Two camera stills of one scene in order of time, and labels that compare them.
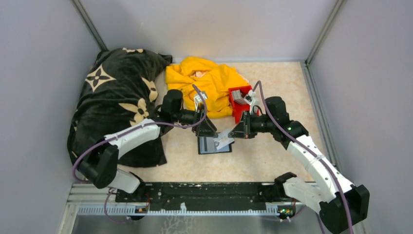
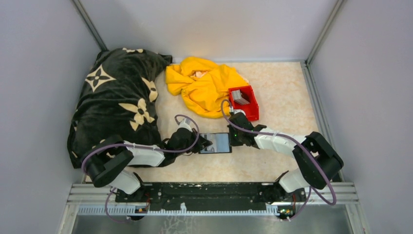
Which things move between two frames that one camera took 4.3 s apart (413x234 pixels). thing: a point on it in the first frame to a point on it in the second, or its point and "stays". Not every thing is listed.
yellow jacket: (194, 74) stays
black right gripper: (243, 129) to (233, 142)
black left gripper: (206, 129) to (201, 144)
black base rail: (206, 195) stays
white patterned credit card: (223, 139) to (212, 148)
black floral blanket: (120, 90) stays
